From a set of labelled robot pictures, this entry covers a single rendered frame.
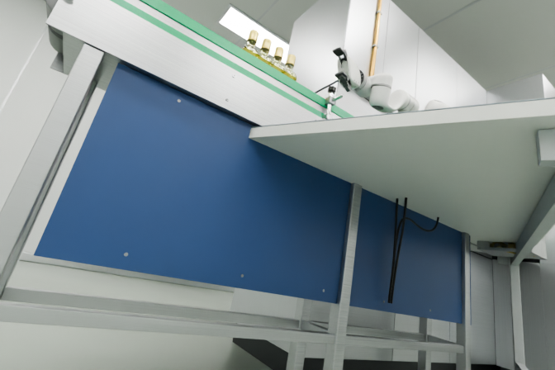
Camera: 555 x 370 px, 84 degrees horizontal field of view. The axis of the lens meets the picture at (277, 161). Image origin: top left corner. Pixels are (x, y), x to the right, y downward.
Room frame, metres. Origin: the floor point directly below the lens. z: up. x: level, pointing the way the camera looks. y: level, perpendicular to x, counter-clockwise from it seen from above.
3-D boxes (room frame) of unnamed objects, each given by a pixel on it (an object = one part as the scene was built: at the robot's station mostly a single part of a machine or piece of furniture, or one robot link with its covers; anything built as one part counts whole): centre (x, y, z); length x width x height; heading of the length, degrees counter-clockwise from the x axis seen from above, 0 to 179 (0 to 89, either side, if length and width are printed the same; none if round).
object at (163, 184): (1.09, -0.24, 0.54); 1.59 x 0.18 x 0.43; 121
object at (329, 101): (0.89, -0.15, 0.94); 0.07 x 0.04 x 0.13; 31
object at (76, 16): (1.46, -0.86, 0.81); 3.38 x 0.24 x 0.13; 121
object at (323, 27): (2.22, -1.01, 1.44); 2.34 x 0.79 x 1.38; 121
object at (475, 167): (1.44, -0.36, 0.73); 1.58 x 1.52 x 0.04; 145
